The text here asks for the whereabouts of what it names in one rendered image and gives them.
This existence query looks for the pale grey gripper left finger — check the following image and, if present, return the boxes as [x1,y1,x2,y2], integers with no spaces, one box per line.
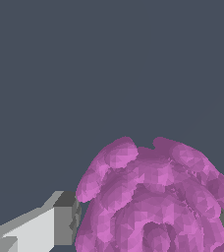
[0,190,84,252]

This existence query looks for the purple lumpy toy figure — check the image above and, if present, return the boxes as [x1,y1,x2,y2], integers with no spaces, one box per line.
[74,136,224,252]

